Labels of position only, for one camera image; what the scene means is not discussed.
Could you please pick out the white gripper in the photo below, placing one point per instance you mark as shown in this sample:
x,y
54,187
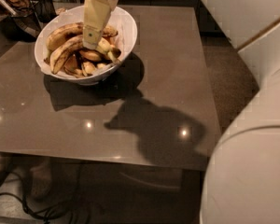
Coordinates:
x,y
96,14

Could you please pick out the large spotted banana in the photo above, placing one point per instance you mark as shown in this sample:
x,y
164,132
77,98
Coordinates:
x,y
64,33
59,57

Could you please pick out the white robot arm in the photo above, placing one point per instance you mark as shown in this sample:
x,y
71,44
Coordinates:
x,y
242,180

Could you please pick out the white bowl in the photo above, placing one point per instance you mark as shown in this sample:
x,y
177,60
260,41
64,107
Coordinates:
x,y
120,19

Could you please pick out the small banana pieces in bowl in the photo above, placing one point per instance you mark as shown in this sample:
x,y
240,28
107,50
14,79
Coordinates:
x,y
86,64

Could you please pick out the black mesh pen cup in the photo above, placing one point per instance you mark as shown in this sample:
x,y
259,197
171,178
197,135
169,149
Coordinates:
x,y
44,9

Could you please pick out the dark mesh tray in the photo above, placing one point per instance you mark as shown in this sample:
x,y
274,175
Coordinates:
x,y
26,23

